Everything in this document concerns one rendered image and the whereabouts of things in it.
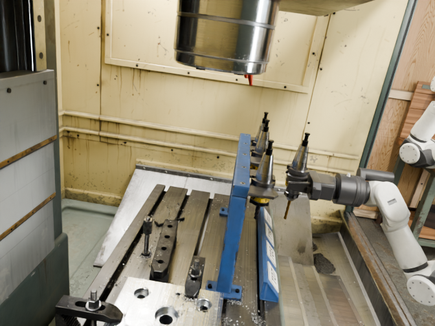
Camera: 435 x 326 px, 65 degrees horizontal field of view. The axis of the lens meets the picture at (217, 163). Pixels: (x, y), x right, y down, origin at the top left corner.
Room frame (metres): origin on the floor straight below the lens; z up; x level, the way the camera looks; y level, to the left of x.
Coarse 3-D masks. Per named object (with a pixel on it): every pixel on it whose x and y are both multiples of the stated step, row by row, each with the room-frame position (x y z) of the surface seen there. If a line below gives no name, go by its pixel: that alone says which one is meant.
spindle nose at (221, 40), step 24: (192, 0) 0.53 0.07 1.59; (216, 0) 0.52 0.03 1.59; (240, 0) 0.52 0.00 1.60; (264, 0) 0.53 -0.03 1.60; (192, 24) 0.53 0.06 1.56; (216, 24) 0.52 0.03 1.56; (240, 24) 0.52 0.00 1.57; (264, 24) 0.54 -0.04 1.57; (192, 48) 0.53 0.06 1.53; (216, 48) 0.51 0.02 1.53; (240, 48) 0.52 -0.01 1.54; (264, 48) 0.55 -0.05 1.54; (240, 72) 0.53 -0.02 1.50; (264, 72) 0.56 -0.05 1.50
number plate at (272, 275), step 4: (268, 264) 0.83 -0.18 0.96; (268, 268) 0.81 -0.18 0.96; (272, 268) 0.83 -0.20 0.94; (268, 272) 0.79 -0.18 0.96; (272, 272) 0.81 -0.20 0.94; (272, 276) 0.79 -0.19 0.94; (276, 276) 0.82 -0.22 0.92; (272, 280) 0.77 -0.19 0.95; (276, 280) 0.80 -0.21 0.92; (272, 284) 0.76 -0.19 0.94; (276, 284) 0.79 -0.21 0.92; (276, 288) 0.76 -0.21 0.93
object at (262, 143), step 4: (264, 132) 1.01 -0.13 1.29; (268, 132) 1.02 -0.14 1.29; (260, 136) 1.02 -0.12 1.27; (264, 136) 1.01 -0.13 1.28; (268, 136) 1.01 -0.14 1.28; (260, 140) 1.01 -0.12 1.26; (264, 140) 1.01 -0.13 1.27; (256, 144) 1.02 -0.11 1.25; (260, 144) 1.01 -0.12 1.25; (264, 144) 1.01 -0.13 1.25; (256, 148) 1.02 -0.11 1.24; (260, 148) 1.01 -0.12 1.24; (264, 148) 1.01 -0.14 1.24; (256, 152) 1.01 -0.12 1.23; (260, 152) 1.00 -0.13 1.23; (264, 152) 1.00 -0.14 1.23
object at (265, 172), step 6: (264, 156) 0.80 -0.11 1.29; (270, 156) 0.79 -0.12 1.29; (264, 162) 0.79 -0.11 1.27; (270, 162) 0.79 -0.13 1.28; (258, 168) 0.80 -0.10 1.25; (264, 168) 0.79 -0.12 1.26; (270, 168) 0.79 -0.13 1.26; (258, 174) 0.79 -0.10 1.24; (264, 174) 0.79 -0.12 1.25; (270, 174) 0.79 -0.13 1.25; (264, 180) 0.78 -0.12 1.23; (270, 180) 0.79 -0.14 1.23
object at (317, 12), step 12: (288, 0) 0.65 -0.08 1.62; (300, 0) 0.63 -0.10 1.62; (312, 0) 0.61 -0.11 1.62; (324, 0) 0.59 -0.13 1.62; (336, 0) 0.57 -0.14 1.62; (348, 0) 0.55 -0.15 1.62; (360, 0) 0.53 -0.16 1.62; (372, 0) 0.51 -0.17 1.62; (300, 12) 0.87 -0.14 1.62; (312, 12) 0.83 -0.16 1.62; (324, 12) 0.79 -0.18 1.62
